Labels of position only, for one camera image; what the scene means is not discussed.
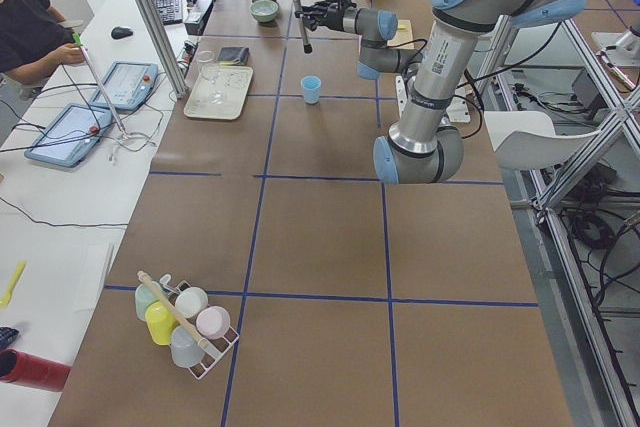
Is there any metal stick with stand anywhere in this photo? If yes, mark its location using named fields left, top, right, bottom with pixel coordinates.
left=72, top=32, right=151, bottom=145

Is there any pink plastic cup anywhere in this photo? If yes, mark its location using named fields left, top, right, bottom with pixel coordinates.
left=196, top=306, right=231, bottom=339

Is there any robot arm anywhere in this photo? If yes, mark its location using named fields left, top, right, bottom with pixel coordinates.
left=294, top=0, right=587, bottom=184

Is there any white chair seat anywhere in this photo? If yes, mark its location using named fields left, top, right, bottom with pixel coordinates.
left=484, top=111, right=601, bottom=171

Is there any grey-blue plastic cup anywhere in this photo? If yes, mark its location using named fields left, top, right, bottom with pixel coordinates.
left=170, top=326, right=204, bottom=368

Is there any white wire cup rack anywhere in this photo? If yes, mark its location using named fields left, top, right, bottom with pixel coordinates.
left=160, top=274, right=239, bottom=379

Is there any black keyboard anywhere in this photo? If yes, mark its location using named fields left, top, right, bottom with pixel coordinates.
left=154, top=0, right=183, bottom=25

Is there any aluminium frame post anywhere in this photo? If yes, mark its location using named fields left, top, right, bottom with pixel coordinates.
left=135, top=0, right=188, bottom=99

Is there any beige tray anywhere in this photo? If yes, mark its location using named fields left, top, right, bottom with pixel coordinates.
left=183, top=65, right=253, bottom=121

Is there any dark folded cloth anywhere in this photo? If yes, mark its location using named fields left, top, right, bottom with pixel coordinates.
left=217, top=46, right=250, bottom=66

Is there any wine glass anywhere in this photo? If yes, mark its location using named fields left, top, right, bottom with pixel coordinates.
left=195, top=50, right=224, bottom=104

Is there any upper blue teach pendant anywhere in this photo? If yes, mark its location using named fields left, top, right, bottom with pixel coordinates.
left=102, top=61, right=159, bottom=112

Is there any yellow plastic cup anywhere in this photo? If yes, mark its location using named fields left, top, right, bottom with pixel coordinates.
left=144, top=301, right=179, bottom=346

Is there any seated person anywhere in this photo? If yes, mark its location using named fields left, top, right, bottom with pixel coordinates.
left=1, top=0, right=84, bottom=85

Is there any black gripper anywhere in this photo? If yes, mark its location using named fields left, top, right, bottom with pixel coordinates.
left=302, top=4, right=344, bottom=31

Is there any yellow plastic fork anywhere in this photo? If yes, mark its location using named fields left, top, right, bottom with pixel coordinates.
left=0, top=261, right=26, bottom=308

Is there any black computer mouse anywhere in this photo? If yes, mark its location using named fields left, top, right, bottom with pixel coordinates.
left=110, top=26, right=134, bottom=40

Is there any blue cup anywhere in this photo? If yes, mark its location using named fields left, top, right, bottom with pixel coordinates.
left=300, top=75, right=322, bottom=105

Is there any lower blue teach pendant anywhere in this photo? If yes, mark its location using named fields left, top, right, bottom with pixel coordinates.
left=24, top=104, right=113, bottom=168

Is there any wooden cutting board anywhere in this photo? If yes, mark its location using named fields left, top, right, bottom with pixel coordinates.
left=388, top=19, right=415, bottom=50

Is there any green plastic cup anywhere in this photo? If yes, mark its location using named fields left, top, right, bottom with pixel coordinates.
left=134, top=283, right=157, bottom=321

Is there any steel handle utensil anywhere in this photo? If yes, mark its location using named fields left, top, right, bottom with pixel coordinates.
left=293, top=0, right=313, bottom=54

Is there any white plastic cup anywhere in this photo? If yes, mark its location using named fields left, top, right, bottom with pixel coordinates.
left=175, top=286, right=209, bottom=319

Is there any red cylinder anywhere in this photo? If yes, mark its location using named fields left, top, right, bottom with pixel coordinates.
left=1, top=349, right=71, bottom=392

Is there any blue teach pendant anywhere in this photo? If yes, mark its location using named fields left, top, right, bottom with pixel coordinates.
left=24, top=104, right=113, bottom=168
left=102, top=61, right=159, bottom=112

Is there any green ceramic bowl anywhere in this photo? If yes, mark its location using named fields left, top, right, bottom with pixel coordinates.
left=249, top=0, right=279, bottom=23

